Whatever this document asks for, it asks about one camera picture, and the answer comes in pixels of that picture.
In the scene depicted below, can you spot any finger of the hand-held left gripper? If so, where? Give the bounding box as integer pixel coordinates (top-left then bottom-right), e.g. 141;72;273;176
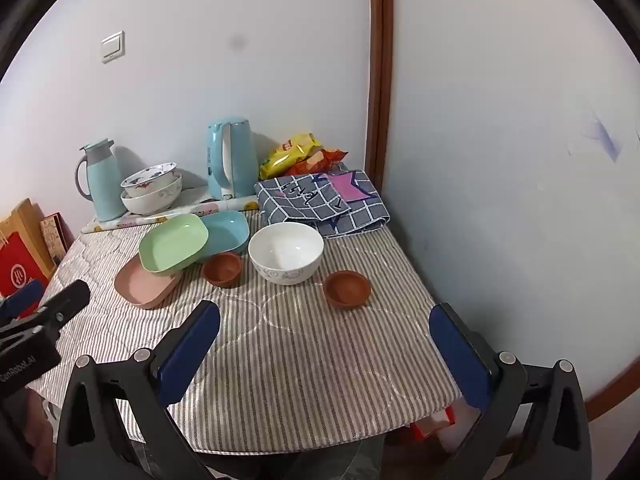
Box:
0;280;46;322
15;280;91;335

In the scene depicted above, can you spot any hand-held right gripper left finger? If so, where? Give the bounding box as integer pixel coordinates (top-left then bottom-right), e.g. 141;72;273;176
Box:
55;300;222;480

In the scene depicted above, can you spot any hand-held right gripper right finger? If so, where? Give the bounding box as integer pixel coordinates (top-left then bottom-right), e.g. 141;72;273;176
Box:
429;302;601;480

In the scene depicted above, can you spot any pink plate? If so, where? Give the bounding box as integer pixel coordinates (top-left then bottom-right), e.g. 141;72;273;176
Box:
114;254;183;309

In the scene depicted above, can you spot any small brown bowl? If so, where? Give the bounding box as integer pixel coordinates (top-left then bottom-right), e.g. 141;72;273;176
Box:
322;270;372;309
200;252;243;289

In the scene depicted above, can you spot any green plate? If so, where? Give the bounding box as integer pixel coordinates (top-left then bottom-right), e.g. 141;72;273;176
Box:
139;213;209;276

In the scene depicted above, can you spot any light blue plate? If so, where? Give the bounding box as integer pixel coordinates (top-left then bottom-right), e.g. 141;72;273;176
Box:
199;210;250;262

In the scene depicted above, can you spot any plain white bowl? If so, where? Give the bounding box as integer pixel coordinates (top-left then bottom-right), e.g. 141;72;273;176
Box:
248;222;325;286

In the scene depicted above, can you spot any red paper bag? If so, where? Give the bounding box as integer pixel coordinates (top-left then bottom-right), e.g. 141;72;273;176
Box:
0;232;51;301

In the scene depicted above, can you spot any brown patterned box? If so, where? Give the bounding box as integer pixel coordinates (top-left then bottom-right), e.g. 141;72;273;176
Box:
40;212;68;263

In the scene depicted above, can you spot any red and white box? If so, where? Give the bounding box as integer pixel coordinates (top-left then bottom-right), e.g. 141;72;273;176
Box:
410;406;456;441

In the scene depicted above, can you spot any striped quilted tablecloth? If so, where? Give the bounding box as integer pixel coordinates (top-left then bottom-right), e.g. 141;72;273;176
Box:
27;207;461;453

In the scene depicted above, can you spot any fruit print table mat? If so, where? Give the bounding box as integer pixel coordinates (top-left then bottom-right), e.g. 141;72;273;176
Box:
81;185;260;235

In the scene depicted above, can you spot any light blue thermos jug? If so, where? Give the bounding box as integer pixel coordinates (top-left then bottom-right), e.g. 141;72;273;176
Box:
75;140;126;222

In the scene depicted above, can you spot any grey patterned white bowl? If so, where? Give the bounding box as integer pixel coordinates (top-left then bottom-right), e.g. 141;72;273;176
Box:
120;174;183;216

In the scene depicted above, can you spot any red floral white bowl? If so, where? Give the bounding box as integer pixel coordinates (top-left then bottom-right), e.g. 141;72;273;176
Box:
120;162;179;198

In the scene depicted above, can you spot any brown wooden baseboard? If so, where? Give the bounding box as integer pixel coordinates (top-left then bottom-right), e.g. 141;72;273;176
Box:
582;380;631;423

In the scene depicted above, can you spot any grey checked cloth bag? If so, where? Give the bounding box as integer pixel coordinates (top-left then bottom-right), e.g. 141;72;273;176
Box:
254;170;390;238

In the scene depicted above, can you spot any light blue electric kettle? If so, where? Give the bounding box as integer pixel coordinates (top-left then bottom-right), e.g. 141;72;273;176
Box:
206;118;259;201

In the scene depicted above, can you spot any yellow snack bag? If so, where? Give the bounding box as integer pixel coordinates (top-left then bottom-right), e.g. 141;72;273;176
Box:
258;133;326;181

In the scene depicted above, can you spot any orange snack bag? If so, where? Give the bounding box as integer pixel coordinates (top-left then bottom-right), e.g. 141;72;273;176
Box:
287;149;347;177

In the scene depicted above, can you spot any brown wooden door trim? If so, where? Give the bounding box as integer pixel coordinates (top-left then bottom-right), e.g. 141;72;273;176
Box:
364;0;396;196

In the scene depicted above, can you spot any white light switch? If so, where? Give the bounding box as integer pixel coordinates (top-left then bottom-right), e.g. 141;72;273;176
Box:
101;31;126;64

